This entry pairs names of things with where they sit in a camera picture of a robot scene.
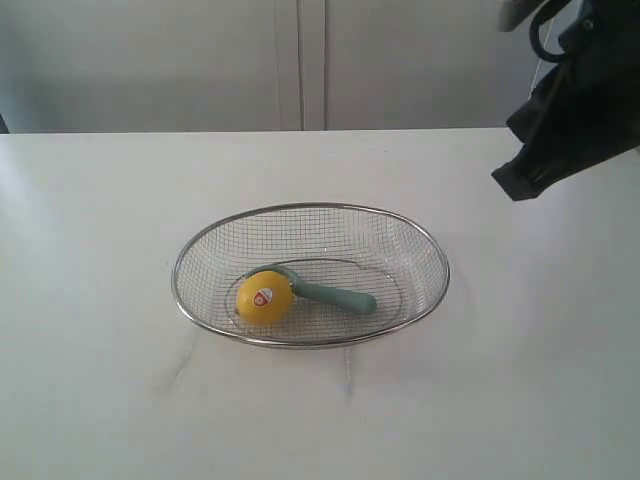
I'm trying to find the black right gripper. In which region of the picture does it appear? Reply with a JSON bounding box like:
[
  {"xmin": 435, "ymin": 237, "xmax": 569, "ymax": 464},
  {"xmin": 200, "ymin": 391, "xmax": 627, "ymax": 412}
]
[{"xmin": 491, "ymin": 19, "xmax": 639, "ymax": 201}]

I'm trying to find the teal handled peeler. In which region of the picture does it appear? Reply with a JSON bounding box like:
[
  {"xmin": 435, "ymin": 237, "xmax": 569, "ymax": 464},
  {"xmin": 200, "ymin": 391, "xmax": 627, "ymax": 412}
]
[{"xmin": 245, "ymin": 264, "xmax": 377, "ymax": 314}]

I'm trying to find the yellow lemon with sticker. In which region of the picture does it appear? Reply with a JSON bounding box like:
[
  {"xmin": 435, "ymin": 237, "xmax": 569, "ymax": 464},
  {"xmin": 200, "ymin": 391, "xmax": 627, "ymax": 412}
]
[{"xmin": 235, "ymin": 270, "xmax": 294, "ymax": 326}]

